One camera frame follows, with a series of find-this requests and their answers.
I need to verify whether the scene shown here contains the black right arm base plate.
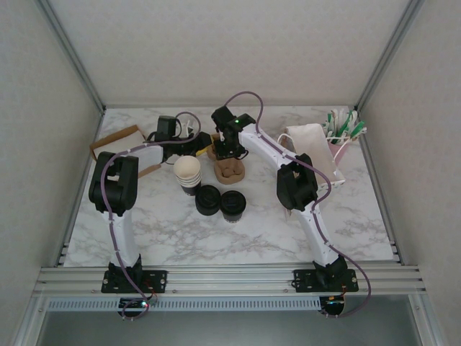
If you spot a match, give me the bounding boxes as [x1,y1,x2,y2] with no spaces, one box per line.
[293,268,360,293]

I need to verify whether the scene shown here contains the brown cardboard napkin box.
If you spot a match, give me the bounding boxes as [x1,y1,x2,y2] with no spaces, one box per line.
[89,124,161,179]

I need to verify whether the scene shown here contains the patterned paper gift bag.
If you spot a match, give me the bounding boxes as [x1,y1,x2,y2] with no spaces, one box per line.
[276,122,345,190]

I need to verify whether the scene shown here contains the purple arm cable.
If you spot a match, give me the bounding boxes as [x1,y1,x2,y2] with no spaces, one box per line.
[223,90,372,320]
[100,111,201,321]

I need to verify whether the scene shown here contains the aluminium lower frame bar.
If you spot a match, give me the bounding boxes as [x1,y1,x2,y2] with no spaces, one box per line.
[410,292,446,346]
[14,293,51,346]

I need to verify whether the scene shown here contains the small controller circuit board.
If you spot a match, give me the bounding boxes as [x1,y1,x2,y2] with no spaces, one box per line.
[320,295,346,308]
[118,297,152,311]

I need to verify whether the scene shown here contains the aluminium frame post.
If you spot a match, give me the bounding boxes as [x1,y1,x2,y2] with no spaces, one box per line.
[35,0,106,112]
[354,0,429,112]

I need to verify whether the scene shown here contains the thin aluminium wall rail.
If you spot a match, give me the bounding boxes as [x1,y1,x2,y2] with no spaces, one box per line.
[102,103,358,110]

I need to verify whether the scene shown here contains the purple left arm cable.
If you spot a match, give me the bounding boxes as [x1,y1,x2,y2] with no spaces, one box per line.
[100,111,201,321]

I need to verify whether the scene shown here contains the white slotted cable duct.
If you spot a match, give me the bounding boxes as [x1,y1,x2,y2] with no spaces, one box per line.
[46,297,322,311]

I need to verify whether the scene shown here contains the white paper napkin stack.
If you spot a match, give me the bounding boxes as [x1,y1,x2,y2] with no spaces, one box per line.
[94,130,146,155]

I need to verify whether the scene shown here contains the black cup lid stack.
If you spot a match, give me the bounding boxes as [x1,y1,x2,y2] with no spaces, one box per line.
[194,185,221,217]

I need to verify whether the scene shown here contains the paper coffee cups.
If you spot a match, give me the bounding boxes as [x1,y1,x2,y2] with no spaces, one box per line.
[173,155,202,198]

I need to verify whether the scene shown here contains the black plastic cup lid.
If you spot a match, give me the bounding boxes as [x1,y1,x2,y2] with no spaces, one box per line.
[220,190,247,216]

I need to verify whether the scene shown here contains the black paper coffee cup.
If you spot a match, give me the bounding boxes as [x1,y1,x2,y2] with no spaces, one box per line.
[222,209,244,225]

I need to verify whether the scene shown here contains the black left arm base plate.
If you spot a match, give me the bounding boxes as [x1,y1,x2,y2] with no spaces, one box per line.
[101,269,169,293]

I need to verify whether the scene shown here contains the aluminium table side rail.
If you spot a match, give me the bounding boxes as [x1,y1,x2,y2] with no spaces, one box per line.
[354,107,404,266]
[53,107,106,268]

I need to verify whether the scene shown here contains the brown pulp cup carrier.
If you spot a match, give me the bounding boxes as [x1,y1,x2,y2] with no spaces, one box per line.
[205,131,247,186]

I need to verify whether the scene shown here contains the wide aluminium mounting rail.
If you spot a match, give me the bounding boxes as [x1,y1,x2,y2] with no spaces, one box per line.
[37,265,423,298]

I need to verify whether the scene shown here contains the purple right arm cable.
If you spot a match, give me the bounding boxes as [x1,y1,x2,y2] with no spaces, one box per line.
[223,90,372,320]

